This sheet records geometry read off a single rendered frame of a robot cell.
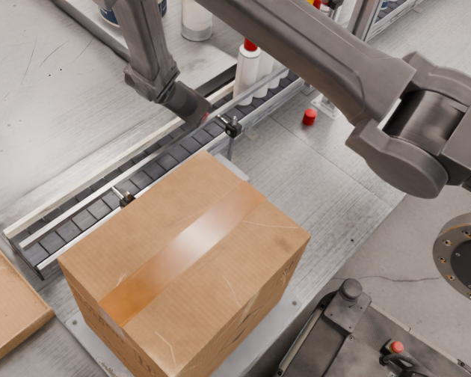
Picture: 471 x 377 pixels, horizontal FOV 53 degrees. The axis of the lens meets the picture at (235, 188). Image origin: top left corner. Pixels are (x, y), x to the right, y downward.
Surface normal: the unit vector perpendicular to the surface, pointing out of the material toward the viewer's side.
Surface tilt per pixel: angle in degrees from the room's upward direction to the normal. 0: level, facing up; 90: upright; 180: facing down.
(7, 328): 0
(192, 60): 0
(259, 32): 111
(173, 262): 0
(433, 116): 24
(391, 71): 29
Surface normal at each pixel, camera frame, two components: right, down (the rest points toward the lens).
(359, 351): 0.11, -0.58
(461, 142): -0.15, -0.26
